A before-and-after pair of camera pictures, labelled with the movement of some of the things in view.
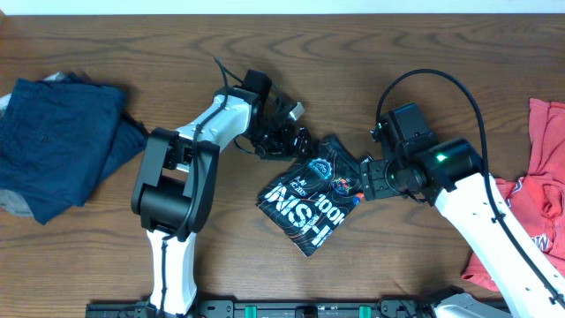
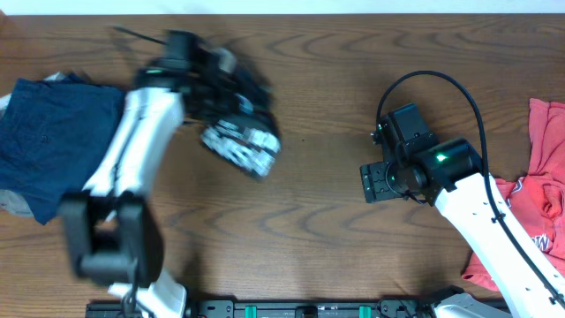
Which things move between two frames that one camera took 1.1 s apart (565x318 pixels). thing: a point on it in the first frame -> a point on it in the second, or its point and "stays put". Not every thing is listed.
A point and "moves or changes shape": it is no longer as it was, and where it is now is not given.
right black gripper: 375,182 stays put
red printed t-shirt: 534,203 stays put
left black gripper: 288,140 -> 251,118
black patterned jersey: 310,200 moves or changes shape
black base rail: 272,308 stays put
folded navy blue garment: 60,137 stays put
